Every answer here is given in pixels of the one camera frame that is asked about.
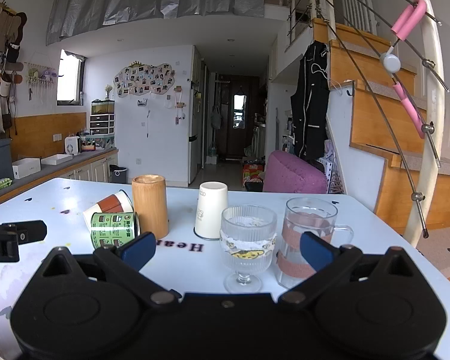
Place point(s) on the ribbed glass goblet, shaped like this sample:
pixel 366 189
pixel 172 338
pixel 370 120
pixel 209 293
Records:
pixel 248 232

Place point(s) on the pink foam tube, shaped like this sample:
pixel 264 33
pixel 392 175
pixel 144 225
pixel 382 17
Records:
pixel 410 18

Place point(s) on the black coat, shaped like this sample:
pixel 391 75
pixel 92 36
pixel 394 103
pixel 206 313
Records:
pixel 309 101

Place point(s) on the kitchen counter cabinet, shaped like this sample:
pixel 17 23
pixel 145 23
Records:
pixel 82 168

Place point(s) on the wooden staircase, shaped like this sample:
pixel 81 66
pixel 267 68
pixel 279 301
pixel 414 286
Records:
pixel 378 127

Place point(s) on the green printed tin cup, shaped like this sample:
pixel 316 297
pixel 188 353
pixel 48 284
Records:
pixel 114 228

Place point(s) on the metal stair railing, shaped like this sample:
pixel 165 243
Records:
pixel 390 63

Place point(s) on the macrame wall hanging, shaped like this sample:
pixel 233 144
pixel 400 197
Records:
pixel 40 77

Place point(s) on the fish tank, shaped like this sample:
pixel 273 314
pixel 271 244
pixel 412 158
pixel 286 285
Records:
pixel 102 107

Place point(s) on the glass mug with pink bands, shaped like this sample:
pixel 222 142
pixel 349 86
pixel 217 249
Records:
pixel 303 221

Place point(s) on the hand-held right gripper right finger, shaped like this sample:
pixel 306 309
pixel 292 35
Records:
pixel 315 252

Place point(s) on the brown and white paper cup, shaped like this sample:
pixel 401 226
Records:
pixel 108 205

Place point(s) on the white curved post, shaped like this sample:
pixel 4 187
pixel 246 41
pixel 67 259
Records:
pixel 433 101

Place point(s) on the bamboo cup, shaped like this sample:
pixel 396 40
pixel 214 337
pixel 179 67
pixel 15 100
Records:
pixel 150 206

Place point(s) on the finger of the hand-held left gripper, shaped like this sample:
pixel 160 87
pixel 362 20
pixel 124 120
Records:
pixel 30 231

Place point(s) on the white tray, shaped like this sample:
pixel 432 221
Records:
pixel 57 159

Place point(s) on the white round device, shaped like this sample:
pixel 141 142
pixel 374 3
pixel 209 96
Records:
pixel 391 62

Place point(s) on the small drawer organizer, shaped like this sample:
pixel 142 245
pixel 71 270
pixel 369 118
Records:
pixel 102 124

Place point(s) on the black trash bin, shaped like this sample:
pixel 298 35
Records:
pixel 118 174

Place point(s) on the purple pouf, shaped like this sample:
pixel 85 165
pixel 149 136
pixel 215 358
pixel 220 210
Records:
pixel 294 174

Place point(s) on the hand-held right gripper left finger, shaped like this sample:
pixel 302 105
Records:
pixel 139 248

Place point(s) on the white box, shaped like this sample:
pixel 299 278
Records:
pixel 26 168

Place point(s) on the white metal rack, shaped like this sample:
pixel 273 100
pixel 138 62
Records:
pixel 330 172

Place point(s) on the green egg carton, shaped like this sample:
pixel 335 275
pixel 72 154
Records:
pixel 2 183

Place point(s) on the red printed box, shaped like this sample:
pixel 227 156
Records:
pixel 253 170

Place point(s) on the white hanging bag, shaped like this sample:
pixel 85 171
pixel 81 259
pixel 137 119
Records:
pixel 216 119

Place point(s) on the photo collage board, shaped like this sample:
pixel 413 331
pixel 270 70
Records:
pixel 144 80

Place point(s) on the dark wooden door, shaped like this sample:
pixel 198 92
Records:
pixel 243 120

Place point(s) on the white countertop appliance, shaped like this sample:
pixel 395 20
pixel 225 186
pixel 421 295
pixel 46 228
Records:
pixel 72 146

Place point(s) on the window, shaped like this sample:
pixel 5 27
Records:
pixel 69 78

